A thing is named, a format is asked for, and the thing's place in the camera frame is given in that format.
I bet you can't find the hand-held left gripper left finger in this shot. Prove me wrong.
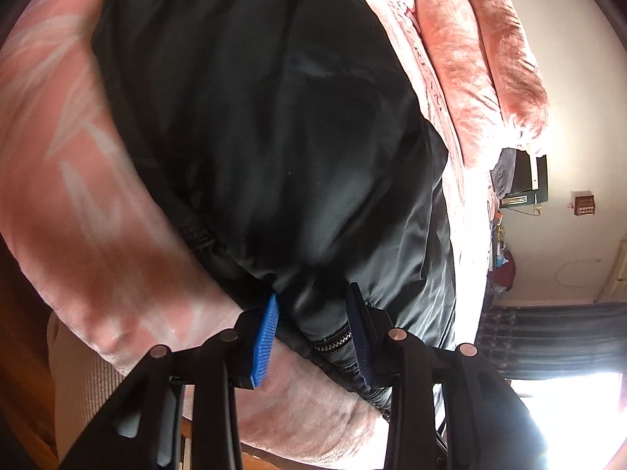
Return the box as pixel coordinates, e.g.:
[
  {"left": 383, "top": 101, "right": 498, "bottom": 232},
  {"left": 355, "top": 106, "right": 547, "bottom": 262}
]
[{"left": 59, "top": 295, "right": 281, "bottom": 470}]

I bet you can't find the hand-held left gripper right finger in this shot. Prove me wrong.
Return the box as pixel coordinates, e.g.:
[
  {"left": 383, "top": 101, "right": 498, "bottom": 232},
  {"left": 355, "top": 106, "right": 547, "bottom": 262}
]
[{"left": 345, "top": 283, "right": 547, "bottom": 470}]

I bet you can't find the black jacket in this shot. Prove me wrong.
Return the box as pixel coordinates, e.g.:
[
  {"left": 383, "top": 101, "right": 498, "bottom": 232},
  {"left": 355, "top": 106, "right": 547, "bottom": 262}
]
[{"left": 92, "top": 0, "right": 458, "bottom": 424}]

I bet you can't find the red cloth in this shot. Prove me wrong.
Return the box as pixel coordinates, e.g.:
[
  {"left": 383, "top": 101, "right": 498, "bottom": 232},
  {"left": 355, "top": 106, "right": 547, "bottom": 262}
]
[{"left": 495, "top": 249, "right": 518, "bottom": 291}]

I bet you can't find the dark patterned curtain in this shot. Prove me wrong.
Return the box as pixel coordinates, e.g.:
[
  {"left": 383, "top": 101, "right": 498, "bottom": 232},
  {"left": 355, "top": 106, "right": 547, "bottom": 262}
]
[{"left": 473, "top": 304, "right": 627, "bottom": 383}]

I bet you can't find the beige mattress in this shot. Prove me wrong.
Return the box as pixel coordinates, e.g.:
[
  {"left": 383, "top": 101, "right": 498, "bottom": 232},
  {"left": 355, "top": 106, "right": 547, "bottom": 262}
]
[{"left": 46, "top": 313, "right": 125, "bottom": 461}]

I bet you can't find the bright window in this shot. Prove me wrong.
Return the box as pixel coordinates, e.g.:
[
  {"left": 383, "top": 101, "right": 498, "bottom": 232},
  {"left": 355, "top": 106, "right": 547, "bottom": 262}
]
[{"left": 509, "top": 367, "right": 627, "bottom": 470}]

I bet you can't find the grey pillow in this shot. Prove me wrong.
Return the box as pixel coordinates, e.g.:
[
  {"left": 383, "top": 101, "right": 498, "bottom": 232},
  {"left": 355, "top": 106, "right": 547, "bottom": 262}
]
[{"left": 490, "top": 147, "right": 519, "bottom": 201}]

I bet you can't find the dark wooden headboard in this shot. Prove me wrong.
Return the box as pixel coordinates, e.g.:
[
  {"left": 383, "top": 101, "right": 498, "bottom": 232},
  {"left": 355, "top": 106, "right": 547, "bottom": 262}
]
[{"left": 509, "top": 149, "right": 549, "bottom": 216}]

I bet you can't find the pink leaf-print blanket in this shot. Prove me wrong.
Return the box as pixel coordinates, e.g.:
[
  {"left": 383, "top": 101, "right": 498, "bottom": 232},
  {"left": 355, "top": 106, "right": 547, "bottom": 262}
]
[{"left": 0, "top": 0, "right": 500, "bottom": 470}]

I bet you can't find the folded pink quilt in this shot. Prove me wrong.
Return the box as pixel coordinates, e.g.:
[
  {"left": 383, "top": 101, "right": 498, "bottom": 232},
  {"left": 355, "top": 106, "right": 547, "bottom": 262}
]
[
  {"left": 463, "top": 0, "right": 549, "bottom": 150},
  {"left": 406, "top": 0, "right": 513, "bottom": 155}
]

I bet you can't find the thin wall cable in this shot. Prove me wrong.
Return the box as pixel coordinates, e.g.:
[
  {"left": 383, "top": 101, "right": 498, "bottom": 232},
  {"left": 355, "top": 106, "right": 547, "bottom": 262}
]
[{"left": 553, "top": 256, "right": 605, "bottom": 285}]

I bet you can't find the brown wall ornament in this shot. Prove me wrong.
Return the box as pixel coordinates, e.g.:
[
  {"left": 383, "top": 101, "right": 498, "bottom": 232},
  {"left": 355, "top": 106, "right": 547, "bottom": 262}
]
[{"left": 571, "top": 191, "right": 597, "bottom": 217}]

